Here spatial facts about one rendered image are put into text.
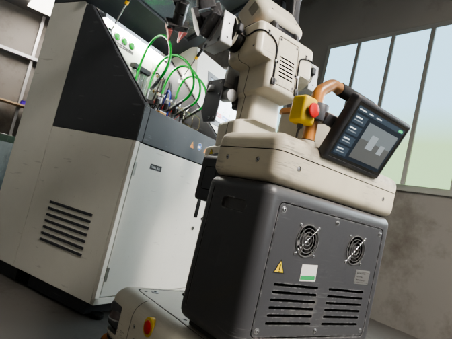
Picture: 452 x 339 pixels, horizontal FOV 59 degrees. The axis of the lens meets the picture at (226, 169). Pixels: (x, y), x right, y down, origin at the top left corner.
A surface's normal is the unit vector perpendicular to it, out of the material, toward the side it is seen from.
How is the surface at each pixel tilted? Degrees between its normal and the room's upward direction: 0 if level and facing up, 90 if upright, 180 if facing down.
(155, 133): 90
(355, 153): 115
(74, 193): 90
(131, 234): 90
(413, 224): 90
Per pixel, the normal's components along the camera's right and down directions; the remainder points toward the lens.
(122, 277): 0.85, 0.16
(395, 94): -0.76, -0.24
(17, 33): 0.60, 0.07
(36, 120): -0.48, -0.18
